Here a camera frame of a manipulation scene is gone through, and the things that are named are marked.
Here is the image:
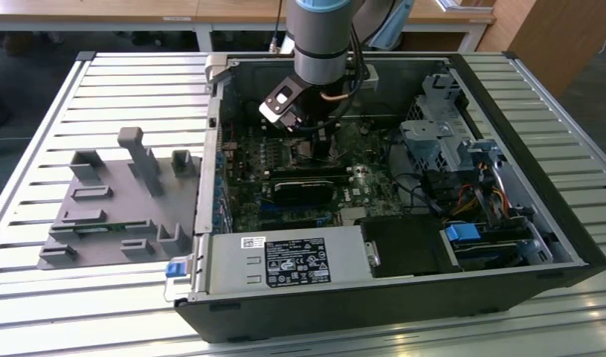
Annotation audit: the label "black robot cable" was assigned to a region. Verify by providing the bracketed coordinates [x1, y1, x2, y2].
[289, 18, 365, 131]

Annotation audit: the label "CPU socket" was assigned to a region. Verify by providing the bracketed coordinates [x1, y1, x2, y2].
[284, 135, 343, 170]

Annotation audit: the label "grey parts rack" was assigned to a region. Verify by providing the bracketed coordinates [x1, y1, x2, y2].
[36, 126, 205, 271]

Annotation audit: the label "blue disk carrier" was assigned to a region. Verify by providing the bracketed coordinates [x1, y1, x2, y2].
[443, 222, 482, 245]

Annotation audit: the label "wooden cabinet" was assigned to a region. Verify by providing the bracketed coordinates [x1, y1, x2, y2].
[475, 0, 606, 100]

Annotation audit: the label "yellow power wires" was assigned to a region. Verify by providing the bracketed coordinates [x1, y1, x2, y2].
[450, 185, 482, 216]

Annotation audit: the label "black open PC case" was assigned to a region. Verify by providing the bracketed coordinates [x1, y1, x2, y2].
[172, 51, 606, 344]

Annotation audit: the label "black plastic shroud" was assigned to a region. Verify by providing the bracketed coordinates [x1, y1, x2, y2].
[359, 215, 462, 280]

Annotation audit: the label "black data cable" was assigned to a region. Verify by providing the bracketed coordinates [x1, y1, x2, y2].
[388, 171, 446, 219]

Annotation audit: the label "silver chipset heatsink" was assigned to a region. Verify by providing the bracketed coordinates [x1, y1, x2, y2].
[341, 207, 368, 224]

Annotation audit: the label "green motherboard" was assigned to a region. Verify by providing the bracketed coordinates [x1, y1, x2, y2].
[217, 115, 412, 234]

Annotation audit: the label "blue case latch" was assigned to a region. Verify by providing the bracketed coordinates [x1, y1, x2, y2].
[165, 261, 190, 279]

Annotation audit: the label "silver power supply unit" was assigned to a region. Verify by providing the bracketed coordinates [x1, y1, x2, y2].
[190, 224, 377, 303]

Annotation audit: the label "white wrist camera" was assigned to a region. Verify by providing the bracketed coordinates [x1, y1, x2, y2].
[353, 63, 381, 91]
[257, 76, 308, 129]

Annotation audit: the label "silver metal drive cage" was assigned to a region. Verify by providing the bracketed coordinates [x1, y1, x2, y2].
[399, 73, 507, 176]

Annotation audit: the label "white paper stack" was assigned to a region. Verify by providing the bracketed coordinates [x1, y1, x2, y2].
[433, 0, 496, 13]

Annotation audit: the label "black graphics card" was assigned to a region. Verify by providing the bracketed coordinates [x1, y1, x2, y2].
[271, 179, 335, 206]

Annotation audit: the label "wooden desk white frame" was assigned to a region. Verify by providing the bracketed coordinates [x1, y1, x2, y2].
[0, 0, 198, 34]
[192, 0, 496, 53]

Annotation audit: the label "silver topped green CPU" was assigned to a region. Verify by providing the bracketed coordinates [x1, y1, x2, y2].
[292, 141, 317, 159]

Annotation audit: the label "black RAM slot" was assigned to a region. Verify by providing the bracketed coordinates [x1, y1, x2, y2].
[268, 172, 351, 179]
[268, 167, 351, 174]
[269, 176, 351, 183]

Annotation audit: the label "green RAM stick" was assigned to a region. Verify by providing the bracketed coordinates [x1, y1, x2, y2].
[73, 222, 149, 234]

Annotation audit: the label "silver disk bay frame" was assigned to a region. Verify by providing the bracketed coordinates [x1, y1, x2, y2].
[437, 215, 556, 272]

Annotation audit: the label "orange red power wires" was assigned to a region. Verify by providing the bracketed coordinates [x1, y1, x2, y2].
[488, 187, 511, 211]

